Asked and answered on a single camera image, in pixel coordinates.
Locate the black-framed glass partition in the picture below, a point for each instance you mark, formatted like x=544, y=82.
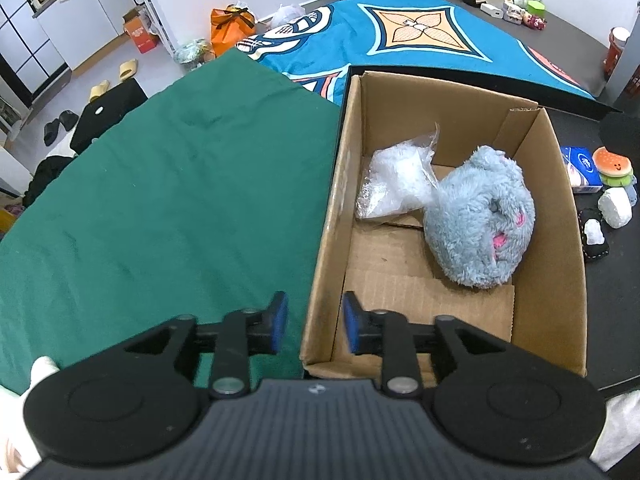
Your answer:
x=25, y=50

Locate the white cloth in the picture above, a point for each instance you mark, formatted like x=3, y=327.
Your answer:
x=20, y=425
x=620, y=430

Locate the white plastic bag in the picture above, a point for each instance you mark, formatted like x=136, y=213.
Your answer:
x=287, y=15

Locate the green cloth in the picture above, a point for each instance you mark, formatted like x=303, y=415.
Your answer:
x=175, y=185

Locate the brown cardboard box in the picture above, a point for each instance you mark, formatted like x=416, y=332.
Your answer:
x=555, y=240

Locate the greenish plastic bag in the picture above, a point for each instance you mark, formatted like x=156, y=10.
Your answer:
x=192, y=52

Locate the orange bag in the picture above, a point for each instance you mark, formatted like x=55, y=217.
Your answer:
x=227, y=30

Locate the white cabinet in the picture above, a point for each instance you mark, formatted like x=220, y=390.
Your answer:
x=85, y=20

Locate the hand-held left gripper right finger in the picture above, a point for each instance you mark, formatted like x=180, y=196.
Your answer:
x=352, y=327

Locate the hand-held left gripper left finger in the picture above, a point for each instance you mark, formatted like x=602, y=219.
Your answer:
x=277, y=322

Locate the red and white container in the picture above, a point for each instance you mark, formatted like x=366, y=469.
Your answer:
x=614, y=52

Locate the orange cardboard box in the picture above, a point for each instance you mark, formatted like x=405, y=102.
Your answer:
x=142, y=35

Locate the white charger box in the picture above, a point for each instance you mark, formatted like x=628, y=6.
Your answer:
x=491, y=10

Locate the black bag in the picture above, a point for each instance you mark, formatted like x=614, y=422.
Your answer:
x=105, y=115

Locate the black white-stitched plush toy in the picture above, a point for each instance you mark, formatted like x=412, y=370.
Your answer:
x=595, y=247

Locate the blue printed blanket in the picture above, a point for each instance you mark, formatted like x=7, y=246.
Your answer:
x=450, y=35

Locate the white squishy toy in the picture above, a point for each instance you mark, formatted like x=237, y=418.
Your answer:
x=615, y=207

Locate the grey plush toy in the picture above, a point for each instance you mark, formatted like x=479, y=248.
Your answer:
x=470, y=220

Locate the blue tissue packet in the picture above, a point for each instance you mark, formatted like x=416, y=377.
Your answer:
x=580, y=170

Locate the green small container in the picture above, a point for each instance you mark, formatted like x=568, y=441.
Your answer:
x=537, y=8

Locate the black slipper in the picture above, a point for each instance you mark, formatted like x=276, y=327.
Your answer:
x=51, y=132
x=66, y=120

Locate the dark clothing pile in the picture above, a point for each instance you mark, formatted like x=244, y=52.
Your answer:
x=47, y=177

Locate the clear bag of white stuffing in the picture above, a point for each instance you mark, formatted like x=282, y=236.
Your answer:
x=395, y=180

